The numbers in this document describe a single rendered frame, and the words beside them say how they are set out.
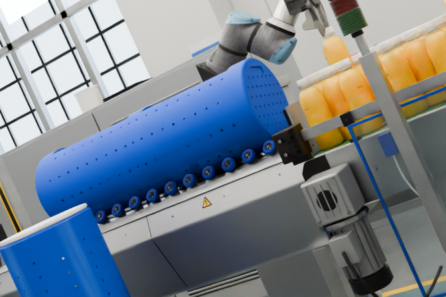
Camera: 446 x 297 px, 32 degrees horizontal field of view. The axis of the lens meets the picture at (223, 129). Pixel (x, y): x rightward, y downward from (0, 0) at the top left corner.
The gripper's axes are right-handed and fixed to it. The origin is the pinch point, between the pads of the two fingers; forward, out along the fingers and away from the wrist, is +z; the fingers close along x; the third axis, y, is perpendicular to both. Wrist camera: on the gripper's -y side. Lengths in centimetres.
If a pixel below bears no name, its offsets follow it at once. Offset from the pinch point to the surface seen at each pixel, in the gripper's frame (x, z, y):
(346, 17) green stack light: 44.4, 0.7, -20.4
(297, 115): 6.5, 19.5, 17.1
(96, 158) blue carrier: 19, 6, 83
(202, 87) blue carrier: 13.4, -0.1, 38.7
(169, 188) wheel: 17, 25, 63
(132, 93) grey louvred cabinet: -146, -20, 165
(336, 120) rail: 26.2, 23.7, -0.9
